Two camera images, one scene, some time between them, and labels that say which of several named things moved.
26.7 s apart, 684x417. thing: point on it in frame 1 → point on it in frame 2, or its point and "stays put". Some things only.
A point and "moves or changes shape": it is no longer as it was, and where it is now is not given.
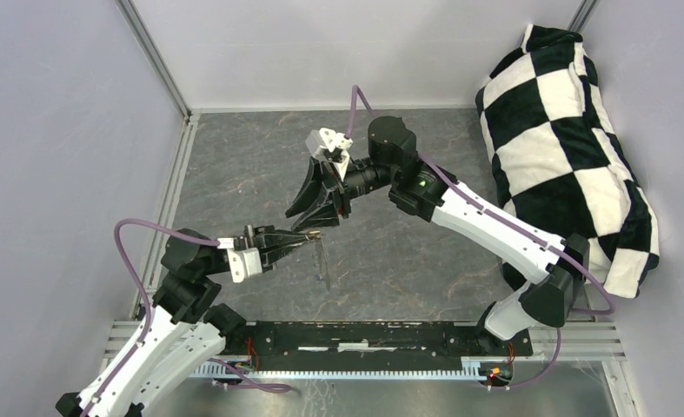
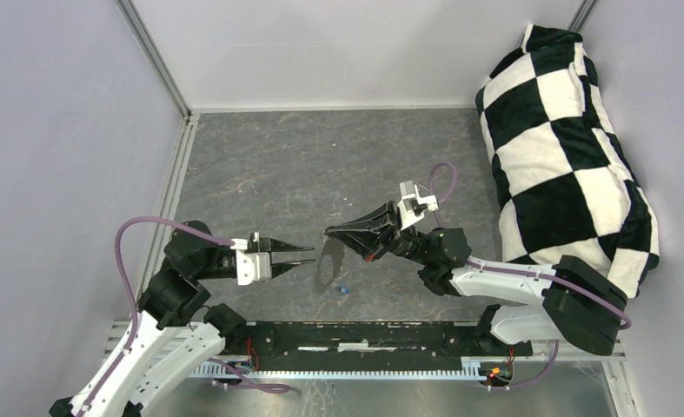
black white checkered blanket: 558,160 stays put
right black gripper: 312,184 → 364,234
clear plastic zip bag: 322,268 moves or changes shape
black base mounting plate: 368,346 stays put
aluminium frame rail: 155,56 stays put
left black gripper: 273,245 → 280,267
